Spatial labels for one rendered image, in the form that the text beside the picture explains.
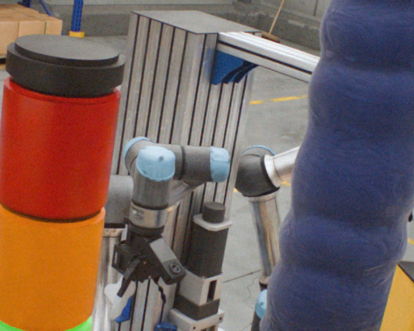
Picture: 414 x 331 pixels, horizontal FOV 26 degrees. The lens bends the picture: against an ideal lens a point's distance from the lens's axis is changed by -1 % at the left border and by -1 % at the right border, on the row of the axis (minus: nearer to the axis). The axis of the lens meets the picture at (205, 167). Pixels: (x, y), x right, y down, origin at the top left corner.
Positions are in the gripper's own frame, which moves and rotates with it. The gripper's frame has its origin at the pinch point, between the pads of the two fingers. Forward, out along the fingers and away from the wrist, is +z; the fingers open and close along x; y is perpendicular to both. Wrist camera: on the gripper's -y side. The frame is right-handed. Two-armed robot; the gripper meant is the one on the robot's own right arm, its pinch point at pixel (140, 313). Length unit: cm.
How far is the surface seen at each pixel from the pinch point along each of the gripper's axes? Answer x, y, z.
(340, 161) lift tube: -4, -37, -47
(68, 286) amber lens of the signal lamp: 95, -88, -72
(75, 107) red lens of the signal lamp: 96, -88, -80
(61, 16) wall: -585, 794, 124
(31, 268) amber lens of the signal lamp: 97, -88, -73
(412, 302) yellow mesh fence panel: 50, -82, -56
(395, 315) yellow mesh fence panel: 49, -81, -53
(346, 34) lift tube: -3, -34, -68
